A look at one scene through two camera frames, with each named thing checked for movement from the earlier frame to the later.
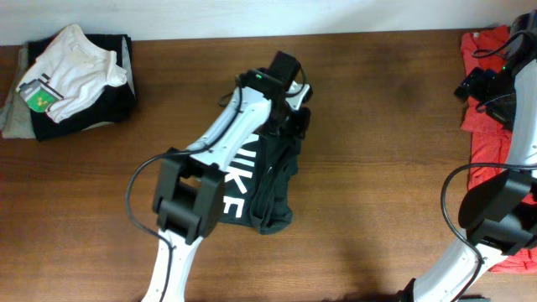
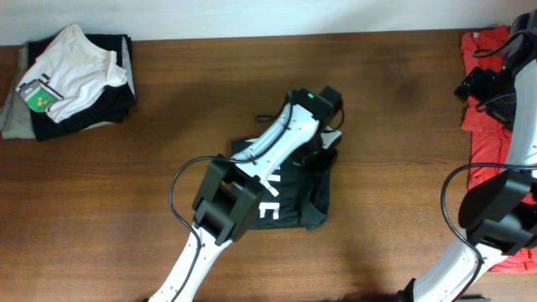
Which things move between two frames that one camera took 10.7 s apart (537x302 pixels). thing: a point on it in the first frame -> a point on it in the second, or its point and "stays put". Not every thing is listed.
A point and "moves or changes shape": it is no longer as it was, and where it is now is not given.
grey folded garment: (16, 121) stays put
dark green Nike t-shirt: (256, 190) moves or changes shape
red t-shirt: (490, 136) stays put
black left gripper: (299, 127) -> (313, 164)
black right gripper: (474, 86) stays put
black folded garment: (115, 104) stays put
